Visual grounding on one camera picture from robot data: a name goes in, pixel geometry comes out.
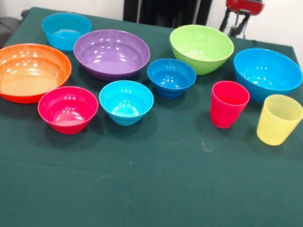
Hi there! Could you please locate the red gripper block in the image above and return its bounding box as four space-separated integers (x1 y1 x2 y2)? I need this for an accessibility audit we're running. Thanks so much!
219 0 266 40

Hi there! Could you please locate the green bowl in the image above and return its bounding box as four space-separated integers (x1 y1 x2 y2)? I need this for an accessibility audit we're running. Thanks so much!
164 21 238 81

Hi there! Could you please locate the large blue bowl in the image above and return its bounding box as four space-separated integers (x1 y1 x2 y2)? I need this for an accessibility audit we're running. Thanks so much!
227 45 303 109

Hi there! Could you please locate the small dark blue bowl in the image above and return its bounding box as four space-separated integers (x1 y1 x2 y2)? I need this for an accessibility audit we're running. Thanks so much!
143 55 200 104

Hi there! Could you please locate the pink cup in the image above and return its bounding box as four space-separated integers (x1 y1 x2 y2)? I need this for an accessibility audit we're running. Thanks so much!
206 78 253 133

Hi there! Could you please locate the yellow cup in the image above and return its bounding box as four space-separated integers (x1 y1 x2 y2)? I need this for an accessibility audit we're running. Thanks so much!
254 92 303 150

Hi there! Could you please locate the purple bowl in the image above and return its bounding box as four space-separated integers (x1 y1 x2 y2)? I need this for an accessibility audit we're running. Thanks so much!
69 24 154 88

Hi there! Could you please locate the small cyan bowl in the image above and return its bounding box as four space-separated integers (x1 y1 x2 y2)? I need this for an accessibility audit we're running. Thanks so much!
94 76 157 130

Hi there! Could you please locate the translucent blue bowl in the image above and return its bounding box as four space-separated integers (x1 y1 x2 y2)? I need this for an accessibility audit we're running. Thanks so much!
38 8 94 55

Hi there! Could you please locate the pink bowl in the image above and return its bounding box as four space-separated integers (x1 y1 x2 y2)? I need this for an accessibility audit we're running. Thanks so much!
33 81 101 139

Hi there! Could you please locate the dark green table cloth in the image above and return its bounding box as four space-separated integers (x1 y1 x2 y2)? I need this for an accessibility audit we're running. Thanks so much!
0 1 303 227

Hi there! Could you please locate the orange bowl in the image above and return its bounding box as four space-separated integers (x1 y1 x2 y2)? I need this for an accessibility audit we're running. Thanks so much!
0 38 76 111

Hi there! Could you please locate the black hanging cable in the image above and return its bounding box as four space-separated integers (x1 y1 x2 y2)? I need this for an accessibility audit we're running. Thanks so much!
227 11 241 38

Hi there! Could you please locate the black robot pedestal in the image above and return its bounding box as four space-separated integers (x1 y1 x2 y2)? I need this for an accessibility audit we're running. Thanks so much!
114 0 218 35

